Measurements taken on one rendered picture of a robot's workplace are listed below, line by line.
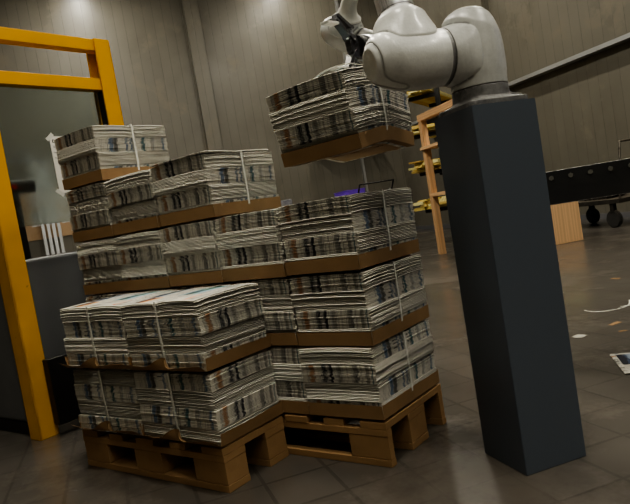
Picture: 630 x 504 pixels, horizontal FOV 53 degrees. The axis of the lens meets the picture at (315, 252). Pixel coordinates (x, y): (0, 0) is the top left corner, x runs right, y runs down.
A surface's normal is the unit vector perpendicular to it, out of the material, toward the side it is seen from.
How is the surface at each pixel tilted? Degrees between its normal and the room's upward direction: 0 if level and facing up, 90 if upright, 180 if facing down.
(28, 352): 90
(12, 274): 90
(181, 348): 90
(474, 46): 89
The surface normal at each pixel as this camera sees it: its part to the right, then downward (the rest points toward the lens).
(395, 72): 0.00, 0.62
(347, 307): -0.58, 0.15
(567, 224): 0.23, 0.02
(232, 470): 0.79, -0.09
